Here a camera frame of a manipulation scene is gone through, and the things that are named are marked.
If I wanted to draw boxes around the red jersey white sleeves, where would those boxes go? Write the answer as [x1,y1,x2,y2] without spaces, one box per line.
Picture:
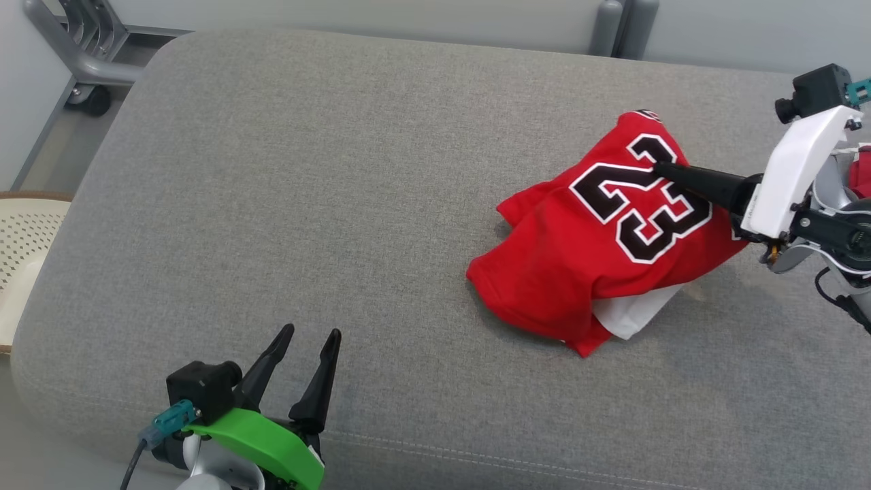
[465,109,749,358]

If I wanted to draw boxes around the cream perforated laundry basket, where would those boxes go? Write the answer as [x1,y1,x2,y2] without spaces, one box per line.
[0,191,74,356]

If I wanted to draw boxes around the grey partition post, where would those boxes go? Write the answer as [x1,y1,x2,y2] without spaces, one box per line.
[589,0,625,57]

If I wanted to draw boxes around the red shorts white stripe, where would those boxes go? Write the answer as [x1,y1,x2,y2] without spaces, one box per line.
[847,145,871,199]

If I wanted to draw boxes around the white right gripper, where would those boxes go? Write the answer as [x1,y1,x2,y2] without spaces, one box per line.
[652,104,865,240]

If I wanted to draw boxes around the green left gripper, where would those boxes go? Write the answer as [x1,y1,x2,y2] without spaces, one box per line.
[185,323,342,490]

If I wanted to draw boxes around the grey fabric sofa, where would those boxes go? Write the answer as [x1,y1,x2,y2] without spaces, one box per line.
[10,29,871,490]

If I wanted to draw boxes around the grey metal wheeled frame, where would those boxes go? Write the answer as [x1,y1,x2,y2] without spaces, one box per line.
[22,0,195,118]

